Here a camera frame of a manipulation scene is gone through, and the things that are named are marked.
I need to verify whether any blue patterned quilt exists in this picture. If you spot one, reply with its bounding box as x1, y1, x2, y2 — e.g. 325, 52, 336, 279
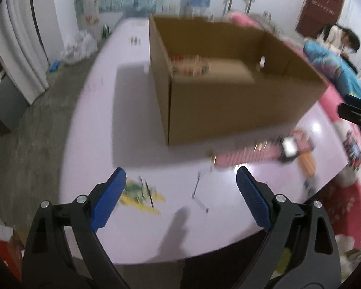
303, 41, 361, 99

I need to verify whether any dark red door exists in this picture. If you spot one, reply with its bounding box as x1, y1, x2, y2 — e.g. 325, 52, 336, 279
295, 0, 344, 38

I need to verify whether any seated person in white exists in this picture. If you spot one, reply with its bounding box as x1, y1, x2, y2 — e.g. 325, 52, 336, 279
316, 24, 361, 69

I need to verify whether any silver hair pin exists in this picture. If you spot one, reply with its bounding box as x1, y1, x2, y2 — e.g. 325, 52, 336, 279
191, 171, 209, 214

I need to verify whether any brown cardboard box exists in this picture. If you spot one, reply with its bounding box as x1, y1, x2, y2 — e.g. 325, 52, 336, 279
149, 16, 327, 146

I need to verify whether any pink watch strap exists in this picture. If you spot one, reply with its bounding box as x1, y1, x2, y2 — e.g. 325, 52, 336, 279
210, 139, 285, 169

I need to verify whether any white plastic bag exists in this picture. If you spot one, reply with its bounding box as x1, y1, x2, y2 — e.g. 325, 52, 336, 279
60, 30, 98, 65

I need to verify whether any colourful bead bracelet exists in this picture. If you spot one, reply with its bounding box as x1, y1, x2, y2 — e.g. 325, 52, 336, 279
169, 53, 212, 78

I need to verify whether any wooden chair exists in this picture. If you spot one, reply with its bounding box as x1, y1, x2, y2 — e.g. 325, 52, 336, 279
222, 0, 255, 15

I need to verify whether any pink floral blanket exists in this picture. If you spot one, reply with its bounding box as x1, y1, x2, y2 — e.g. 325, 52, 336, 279
225, 10, 361, 247

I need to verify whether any white curtain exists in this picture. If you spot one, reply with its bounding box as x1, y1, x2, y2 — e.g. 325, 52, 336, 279
0, 0, 49, 105

